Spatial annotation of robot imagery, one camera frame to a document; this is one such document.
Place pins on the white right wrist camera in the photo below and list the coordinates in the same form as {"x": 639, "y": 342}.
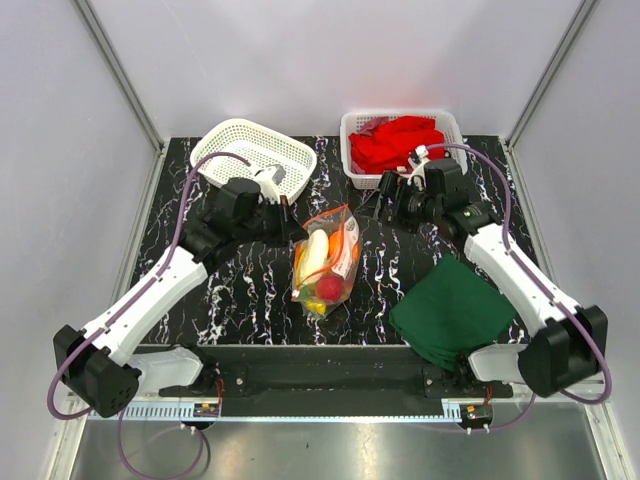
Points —
{"x": 414, "y": 171}

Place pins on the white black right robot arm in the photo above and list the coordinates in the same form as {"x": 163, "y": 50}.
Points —
{"x": 568, "y": 340}

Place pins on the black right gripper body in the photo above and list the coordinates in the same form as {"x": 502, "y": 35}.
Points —
{"x": 395, "y": 187}

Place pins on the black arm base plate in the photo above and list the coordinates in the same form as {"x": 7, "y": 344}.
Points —
{"x": 333, "y": 382}

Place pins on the white rectangular slotted basket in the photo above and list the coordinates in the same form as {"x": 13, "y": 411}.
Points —
{"x": 445, "y": 122}

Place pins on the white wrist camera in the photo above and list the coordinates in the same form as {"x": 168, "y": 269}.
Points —
{"x": 414, "y": 171}
{"x": 269, "y": 178}

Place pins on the orange fake fruit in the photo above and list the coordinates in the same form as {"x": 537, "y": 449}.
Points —
{"x": 335, "y": 241}

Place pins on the red fake apple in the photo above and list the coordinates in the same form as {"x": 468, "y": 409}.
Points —
{"x": 330, "y": 288}

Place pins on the clear zip top bag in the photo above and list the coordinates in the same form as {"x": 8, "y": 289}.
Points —
{"x": 339, "y": 219}

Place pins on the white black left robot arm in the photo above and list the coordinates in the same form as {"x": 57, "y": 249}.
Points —
{"x": 99, "y": 362}

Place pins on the folded green cloth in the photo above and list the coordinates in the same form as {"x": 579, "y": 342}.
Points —
{"x": 451, "y": 311}

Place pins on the red cloth in basket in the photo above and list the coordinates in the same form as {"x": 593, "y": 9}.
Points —
{"x": 383, "y": 144}

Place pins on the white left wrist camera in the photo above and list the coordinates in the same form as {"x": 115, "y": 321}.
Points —
{"x": 269, "y": 178}

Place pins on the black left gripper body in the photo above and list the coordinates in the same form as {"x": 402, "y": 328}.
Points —
{"x": 275, "y": 222}

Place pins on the white oval perforated basket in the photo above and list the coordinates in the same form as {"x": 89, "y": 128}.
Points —
{"x": 260, "y": 148}

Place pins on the pale cream fake food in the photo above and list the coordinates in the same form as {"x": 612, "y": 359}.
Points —
{"x": 315, "y": 254}

